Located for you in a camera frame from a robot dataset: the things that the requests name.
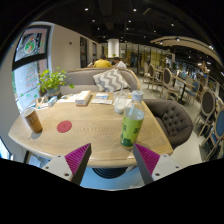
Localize grey curved sofa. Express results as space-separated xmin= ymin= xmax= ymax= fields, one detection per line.
xmin=59 ymin=66 xmax=142 ymax=95

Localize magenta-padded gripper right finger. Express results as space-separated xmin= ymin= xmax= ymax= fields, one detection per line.
xmin=132 ymin=143 xmax=184 ymax=186

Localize small light blue box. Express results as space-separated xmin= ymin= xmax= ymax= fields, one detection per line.
xmin=47 ymin=95 xmax=58 ymax=108

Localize white printed leaflet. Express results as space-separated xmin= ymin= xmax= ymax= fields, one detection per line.
xmin=57 ymin=93 xmax=80 ymax=104

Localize blue and white card pack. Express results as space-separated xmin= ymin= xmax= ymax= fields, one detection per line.
xmin=95 ymin=92 xmax=110 ymax=100

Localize flat round red coaster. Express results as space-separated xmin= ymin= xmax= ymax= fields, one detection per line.
xmin=56 ymin=120 xmax=73 ymax=134

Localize brown paper cup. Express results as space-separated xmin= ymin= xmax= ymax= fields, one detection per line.
xmin=21 ymin=107 xmax=44 ymax=135

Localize dark grey tufted armchair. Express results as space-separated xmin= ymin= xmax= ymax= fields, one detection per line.
xmin=143 ymin=98 xmax=194 ymax=150

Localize grey white chevron pillow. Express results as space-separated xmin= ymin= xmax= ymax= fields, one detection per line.
xmin=92 ymin=68 xmax=130 ymax=93

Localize clear bottle with green label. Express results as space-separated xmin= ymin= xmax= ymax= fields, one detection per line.
xmin=119 ymin=89 xmax=146 ymax=150

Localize clear plastic cup with straw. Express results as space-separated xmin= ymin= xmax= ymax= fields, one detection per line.
xmin=113 ymin=83 xmax=129 ymax=115

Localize white tissue box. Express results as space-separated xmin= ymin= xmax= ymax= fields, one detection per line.
xmin=74 ymin=90 xmax=92 ymax=107

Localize group of dining chairs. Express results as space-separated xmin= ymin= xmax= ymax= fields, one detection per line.
xmin=142 ymin=61 xmax=224 ymax=163

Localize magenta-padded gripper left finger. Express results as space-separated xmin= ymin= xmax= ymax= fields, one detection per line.
xmin=41 ymin=143 xmax=92 ymax=186

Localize ceiling spot lights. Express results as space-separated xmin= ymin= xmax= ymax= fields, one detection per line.
xmin=83 ymin=6 xmax=214 ymax=51

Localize white paper sheet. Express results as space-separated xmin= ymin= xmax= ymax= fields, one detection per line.
xmin=90 ymin=98 xmax=114 ymax=106

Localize food picture window poster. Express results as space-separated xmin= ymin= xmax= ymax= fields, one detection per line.
xmin=13 ymin=26 xmax=51 ymax=63

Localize green potted plant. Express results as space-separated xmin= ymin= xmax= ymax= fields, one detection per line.
xmin=38 ymin=67 xmax=75 ymax=98

